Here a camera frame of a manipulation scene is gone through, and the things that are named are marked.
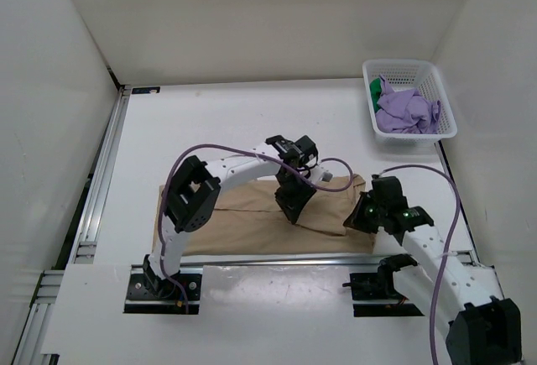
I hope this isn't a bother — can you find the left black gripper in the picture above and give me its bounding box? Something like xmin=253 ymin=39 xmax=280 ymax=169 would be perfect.
xmin=274 ymin=170 xmax=317 ymax=224

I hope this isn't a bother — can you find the beige t shirt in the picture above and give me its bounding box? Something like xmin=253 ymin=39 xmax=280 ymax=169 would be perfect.
xmin=184 ymin=175 xmax=374 ymax=256

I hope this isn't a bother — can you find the purple t shirt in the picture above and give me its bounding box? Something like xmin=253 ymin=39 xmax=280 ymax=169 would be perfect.
xmin=374 ymin=76 xmax=442 ymax=134

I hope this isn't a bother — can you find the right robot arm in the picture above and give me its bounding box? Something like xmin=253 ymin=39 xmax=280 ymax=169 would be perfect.
xmin=344 ymin=190 xmax=522 ymax=364

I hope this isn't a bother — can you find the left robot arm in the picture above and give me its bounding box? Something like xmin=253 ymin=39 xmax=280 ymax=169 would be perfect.
xmin=143 ymin=135 xmax=318 ymax=300

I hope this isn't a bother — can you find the green t shirt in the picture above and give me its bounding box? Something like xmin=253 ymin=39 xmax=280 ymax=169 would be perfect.
xmin=369 ymin=77 xmax=383 ymax=112

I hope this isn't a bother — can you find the white plastic basket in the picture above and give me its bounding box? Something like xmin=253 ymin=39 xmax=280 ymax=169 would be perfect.
xmin=362 ymin=59 xmax=457 ymax=147

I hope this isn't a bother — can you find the blue label sticker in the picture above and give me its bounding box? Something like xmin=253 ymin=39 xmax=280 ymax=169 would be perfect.
xmin=131 ymin=86 xmax=160 ymax=95

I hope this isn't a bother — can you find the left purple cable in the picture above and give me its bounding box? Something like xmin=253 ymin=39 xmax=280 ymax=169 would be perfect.
xmin=161 ymin=143 xmax=356 ymax=311

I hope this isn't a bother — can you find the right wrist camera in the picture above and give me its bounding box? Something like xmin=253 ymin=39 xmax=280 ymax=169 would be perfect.
xmin=371 ymin=176 xmax=408 ymax=211

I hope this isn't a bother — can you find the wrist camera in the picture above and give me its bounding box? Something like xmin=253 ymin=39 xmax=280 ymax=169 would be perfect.
xmin=265 ymin=135 xmax=333 ymax=184
xmin=371 ymin=176 xmax=408 ymax=211

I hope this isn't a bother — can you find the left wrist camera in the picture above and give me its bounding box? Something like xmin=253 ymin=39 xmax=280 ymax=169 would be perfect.
xmin=265 ymin=135 xmax=333 ymax=184

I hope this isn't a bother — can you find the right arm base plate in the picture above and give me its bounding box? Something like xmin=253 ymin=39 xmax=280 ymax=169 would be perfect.
xmin=341 ymin=273 xmax=423 ymax=318

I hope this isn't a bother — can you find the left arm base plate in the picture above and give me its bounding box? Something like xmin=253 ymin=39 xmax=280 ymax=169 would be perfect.
xmin=123 ymin=265 xmax=203 ymax=315

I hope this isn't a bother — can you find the aluminium frame rail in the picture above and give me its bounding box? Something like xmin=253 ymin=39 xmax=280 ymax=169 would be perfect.
xmin=11 ymin=86 xmax=132 ymax=364

